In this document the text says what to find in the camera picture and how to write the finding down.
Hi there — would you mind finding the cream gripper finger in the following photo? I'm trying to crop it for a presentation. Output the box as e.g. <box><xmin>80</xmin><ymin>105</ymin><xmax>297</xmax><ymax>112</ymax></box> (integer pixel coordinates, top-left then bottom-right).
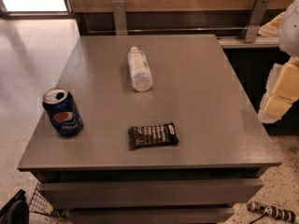
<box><xmin>258</xmin><ymin>57</ymin><xmax>299</xmax><ymax>124</ymax></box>

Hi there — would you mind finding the clear plastic water bottle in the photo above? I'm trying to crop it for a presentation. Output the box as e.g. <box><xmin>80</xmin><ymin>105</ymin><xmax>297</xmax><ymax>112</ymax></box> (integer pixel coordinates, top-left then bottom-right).
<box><xmin>127</xmin><ymin>47</ymin><xmax>152</xmax><ymax>91</ymax></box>

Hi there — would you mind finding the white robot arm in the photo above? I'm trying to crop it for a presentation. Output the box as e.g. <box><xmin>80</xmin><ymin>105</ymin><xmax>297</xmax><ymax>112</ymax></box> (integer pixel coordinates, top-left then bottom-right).
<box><xmin>258</xmin><ymin>0</ymin><xmax>299</xmax><ymax>124</ymax></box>

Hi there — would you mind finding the grey upper drawer front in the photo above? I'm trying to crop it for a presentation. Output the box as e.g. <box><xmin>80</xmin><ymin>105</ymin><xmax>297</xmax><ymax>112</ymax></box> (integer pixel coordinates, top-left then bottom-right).
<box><xmin>39</xmin><ymin>178</ymin><xmax>263</xmax><ymax>209</ymax></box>

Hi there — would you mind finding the grey drawer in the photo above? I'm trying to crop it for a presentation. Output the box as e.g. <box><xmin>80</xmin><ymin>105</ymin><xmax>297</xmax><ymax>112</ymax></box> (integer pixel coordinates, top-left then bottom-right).
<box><xmin>68</xmin><ymin>207</ymin><xmax>234</xmax><ymax>224</ymax></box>
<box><xmin>39</xmin><ymin>178</ymin><xmax>263</xmax><ymax>209</ymax></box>

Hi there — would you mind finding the black snack bar wrapper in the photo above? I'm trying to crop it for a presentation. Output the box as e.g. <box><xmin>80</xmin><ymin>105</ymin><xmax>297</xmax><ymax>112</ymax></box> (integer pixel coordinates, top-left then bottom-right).
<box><xmin>128</xmin><ymin>122</ymin><xmax>179</xmax><ymax>150</ymax></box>

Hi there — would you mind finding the grey lower drawer front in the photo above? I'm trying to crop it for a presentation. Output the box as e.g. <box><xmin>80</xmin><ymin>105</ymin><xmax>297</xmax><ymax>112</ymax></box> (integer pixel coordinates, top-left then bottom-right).
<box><xmin>68</xmin><ymin>207</ymin><xmax>234</xmax><ymax>224</ymax></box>

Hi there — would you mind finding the blue Pepsi can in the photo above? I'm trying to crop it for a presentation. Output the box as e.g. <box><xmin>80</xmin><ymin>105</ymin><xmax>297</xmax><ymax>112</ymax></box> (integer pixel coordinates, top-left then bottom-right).
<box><xmin>43</xmin><ymin>87</ymin><xmax>83</xmax><ymax>136</ymax></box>

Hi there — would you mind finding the black object on floor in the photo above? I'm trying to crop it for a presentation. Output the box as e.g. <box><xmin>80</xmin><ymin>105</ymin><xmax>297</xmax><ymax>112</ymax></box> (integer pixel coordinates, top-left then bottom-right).
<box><xmin>0</xmin><ymin>189</ymin><xmax>29</xmax><ymax>224</ymax></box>

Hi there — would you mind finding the right metal wall bracket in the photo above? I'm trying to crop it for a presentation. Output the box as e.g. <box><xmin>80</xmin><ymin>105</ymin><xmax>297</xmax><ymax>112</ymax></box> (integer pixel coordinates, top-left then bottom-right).
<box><xmin>240</xmin><ymin>0</ymin><xmax>270</xmax><ymax>43</ymax></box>

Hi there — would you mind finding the metal wall bracket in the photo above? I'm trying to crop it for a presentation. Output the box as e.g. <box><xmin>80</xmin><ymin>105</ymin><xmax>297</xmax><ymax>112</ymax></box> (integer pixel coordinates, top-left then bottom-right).
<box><xmin>240</xmin><ymin>0</ymin><xmax>270</xmax><ymax>43</ymax></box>
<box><xmin>112</xmin><ymin>0</ymin><xmax>128</xmax><ymax>35</ymax></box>

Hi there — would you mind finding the left metal wall bracket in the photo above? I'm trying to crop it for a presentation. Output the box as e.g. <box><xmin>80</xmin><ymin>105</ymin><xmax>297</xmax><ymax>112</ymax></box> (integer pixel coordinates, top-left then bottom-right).
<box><xmin>112</xmin><ymin>0</ymin><xmax>128</xmax><ymax>35</ymax></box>

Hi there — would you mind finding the black wire basket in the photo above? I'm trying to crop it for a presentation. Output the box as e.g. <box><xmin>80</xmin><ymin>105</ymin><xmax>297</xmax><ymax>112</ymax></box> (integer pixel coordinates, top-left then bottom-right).
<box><xmin>29</xmin><ymin>183</ymin><xmax>67</xmax><ymax>217</ymax></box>

